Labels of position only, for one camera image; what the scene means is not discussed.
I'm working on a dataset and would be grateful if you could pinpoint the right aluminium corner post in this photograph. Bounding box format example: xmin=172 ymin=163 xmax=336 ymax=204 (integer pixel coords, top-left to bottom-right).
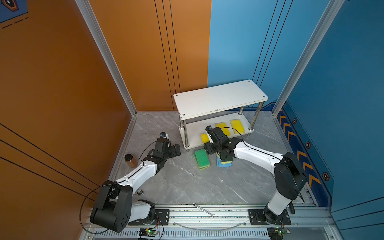
xmin=272 ymin=0 xmax=345 ymax=117

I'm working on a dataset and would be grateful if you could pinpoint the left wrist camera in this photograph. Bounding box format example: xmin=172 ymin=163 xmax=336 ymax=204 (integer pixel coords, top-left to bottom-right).
xmin=160 ymin=132 xmax=169 ymax=140

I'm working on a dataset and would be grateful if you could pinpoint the brown jar black lid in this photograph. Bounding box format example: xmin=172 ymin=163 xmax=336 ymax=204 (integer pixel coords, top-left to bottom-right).
xmin=124 ymin=154 xmax=138 ymax=168

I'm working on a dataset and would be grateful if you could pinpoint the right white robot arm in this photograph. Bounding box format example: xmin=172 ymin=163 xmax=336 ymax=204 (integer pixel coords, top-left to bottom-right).
xmin=204 ymin=126 xmax=308 ymax=225

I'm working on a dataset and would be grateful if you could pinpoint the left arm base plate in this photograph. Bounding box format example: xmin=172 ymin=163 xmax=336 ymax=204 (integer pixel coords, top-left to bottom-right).
xmin=128 ymin=209 xmax=170 ymax=226

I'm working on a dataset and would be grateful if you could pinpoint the white two-tier shelf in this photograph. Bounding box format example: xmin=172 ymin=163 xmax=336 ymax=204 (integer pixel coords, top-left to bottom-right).
xmin=174 ymin=80 xmax=268 ymax=151

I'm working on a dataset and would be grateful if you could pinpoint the circuit board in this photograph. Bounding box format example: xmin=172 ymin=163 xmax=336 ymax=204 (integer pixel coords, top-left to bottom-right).
xmin=139 ymin=229 xmax=159 ymax=239
xmin=267 ymin=229 xmax=284 ymax=240

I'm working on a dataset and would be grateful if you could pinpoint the left circuit board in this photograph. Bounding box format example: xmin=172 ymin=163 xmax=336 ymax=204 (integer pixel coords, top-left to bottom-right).
xmin=139 ymin=229 xmax=159 ymax=239

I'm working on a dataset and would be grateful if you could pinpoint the black handled screwdriver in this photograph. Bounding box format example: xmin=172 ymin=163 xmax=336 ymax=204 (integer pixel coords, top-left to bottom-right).
xmin=289 ymin=202 xmax=296 ymax=215

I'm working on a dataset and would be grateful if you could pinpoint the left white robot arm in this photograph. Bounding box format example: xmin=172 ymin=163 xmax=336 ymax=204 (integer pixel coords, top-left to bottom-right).
xmin=90 ymin=137 xmax=181 ymax=233

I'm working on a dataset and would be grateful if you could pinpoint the aluminium corner post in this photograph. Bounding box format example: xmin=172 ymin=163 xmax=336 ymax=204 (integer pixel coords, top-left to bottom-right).
xmin=272 ymin=0 xmax=345 ymax=117
xmin=75 ymin=0 xmax=138 ymax=117

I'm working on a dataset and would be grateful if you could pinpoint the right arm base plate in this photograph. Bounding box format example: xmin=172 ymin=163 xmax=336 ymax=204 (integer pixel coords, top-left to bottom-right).
xmin=248 ymin=209 xmax=292 ymax=226

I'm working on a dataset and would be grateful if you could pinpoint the right circuit board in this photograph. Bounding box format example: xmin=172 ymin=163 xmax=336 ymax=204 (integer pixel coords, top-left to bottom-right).
xmin=267 ymin=229 xmax=284 ymax=240

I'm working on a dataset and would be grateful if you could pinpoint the green yellow wavy sponge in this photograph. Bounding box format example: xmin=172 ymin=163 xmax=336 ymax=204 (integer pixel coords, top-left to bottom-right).
xmin=221 ymin=156 xmax=233 ymax=165

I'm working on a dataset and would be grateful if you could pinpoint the aluminium front rail frame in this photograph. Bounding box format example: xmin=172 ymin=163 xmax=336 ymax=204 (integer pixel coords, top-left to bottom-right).
xmin=80 ymin=204 xmax=343 ymax=240

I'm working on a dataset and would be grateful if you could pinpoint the blue sponge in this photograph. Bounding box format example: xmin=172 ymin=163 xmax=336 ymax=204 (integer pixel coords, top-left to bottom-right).
xmin=217 ymin=155 xmax=232 ymax=168

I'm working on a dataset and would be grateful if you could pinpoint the left aluminium corner post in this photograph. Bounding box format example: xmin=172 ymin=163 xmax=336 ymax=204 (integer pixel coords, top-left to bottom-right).
xmin=75 ymin=0 xmax=138 ymax=117

